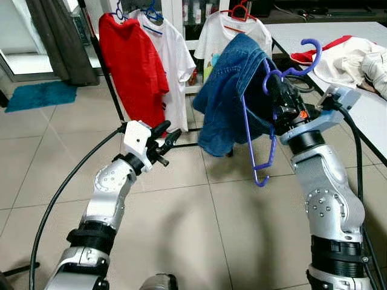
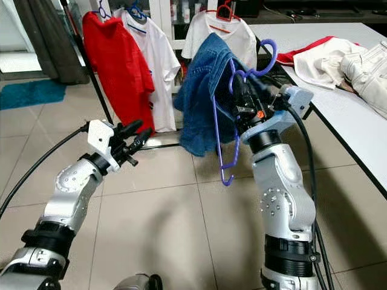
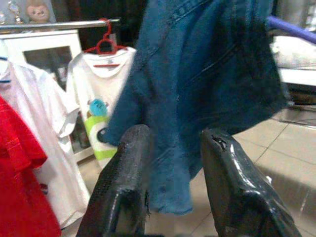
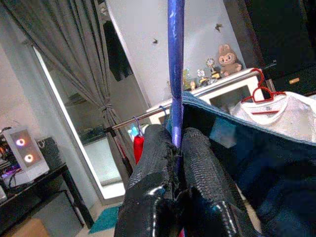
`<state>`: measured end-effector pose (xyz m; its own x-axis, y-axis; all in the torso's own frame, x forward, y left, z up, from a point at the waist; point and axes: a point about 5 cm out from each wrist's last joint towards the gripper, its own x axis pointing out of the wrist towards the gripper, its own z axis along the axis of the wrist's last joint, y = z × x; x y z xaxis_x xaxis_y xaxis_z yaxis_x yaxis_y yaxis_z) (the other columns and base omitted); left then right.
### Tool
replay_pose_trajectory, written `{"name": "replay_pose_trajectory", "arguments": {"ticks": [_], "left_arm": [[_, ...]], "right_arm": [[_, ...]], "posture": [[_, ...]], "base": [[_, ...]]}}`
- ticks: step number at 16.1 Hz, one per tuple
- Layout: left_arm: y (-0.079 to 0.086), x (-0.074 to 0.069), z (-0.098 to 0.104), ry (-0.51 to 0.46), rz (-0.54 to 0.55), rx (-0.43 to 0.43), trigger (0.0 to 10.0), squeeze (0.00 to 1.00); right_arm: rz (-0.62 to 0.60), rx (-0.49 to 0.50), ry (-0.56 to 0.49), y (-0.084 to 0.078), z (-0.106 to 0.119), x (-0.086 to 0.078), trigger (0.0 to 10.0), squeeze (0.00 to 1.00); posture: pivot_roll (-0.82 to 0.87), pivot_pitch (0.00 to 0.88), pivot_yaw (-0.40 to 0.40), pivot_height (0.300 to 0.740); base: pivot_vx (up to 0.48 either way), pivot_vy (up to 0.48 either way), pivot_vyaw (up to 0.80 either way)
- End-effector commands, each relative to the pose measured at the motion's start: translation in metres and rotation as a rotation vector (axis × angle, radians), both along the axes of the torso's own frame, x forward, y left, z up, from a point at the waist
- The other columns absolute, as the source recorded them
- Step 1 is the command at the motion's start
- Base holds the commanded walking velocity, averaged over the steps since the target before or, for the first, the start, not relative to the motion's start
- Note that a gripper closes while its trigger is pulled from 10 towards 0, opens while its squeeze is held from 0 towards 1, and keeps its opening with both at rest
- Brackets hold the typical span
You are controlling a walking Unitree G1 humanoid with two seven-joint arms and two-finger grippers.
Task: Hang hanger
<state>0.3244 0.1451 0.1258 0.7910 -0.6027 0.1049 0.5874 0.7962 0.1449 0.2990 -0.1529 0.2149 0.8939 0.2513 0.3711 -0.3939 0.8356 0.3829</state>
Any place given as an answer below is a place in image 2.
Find small purple hanger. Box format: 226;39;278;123
96;0;113;21

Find blue plastic hanger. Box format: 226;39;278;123
126;0;150;21

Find metal clothes rack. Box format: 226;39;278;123
63;0;258;149

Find white jeans dark stitching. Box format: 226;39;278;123
340;39;387;120

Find red white-trimmed shirt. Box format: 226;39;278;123
276;34;340;66

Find grey curtain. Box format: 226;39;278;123
11;0;93;86

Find teal shaggy rug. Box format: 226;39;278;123
0;80;67;111

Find plain red T-shirt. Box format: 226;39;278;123
82;11;156;135

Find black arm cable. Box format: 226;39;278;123
0;122;93;218
285;103;338;290

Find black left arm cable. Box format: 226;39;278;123
0;122;93;218

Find cream white garment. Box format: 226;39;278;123
295;37;371;91

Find white T-shirt blue trim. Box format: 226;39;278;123
120;8;183;133

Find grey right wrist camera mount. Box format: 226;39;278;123
242;85;315;146

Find large purple clip hanger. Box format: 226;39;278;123
213;37;279;187

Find red plastic hanger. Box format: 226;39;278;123
213;0;244;32

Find white monster print T-shirt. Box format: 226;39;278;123
181;10;258;71

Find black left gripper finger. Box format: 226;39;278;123
116;120;143;138
128;129;153;152

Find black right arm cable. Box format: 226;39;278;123
285;103;338;290

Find blue denim shorts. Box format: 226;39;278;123
174;33;250;159

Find white table black frame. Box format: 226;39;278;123
247;22;387;201

